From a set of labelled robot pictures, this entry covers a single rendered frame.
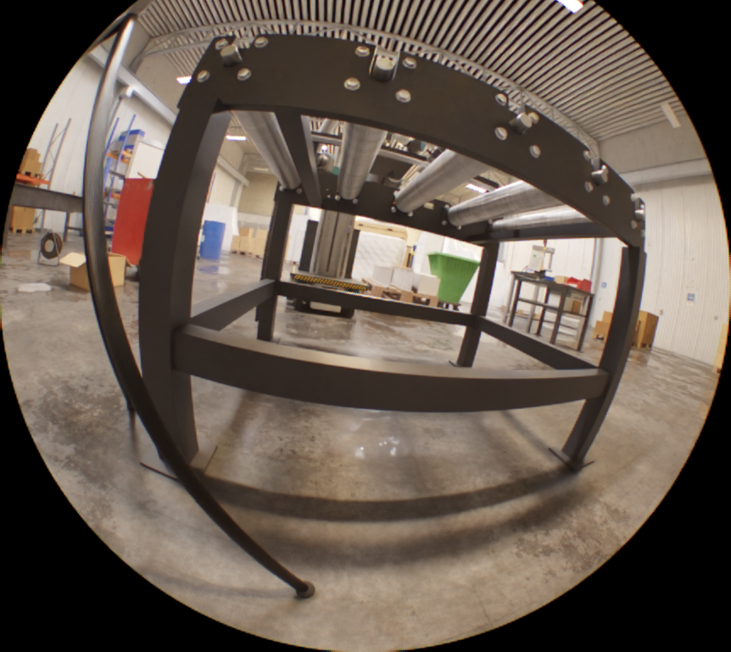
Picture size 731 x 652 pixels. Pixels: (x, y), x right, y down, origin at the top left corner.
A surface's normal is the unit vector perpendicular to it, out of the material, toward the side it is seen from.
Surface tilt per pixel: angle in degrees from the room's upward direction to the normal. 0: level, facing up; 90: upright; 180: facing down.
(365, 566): 0
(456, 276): 101
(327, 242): 90
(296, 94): 90
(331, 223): 90
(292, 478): 0
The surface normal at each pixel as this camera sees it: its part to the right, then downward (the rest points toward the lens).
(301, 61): 0.13, 0.11
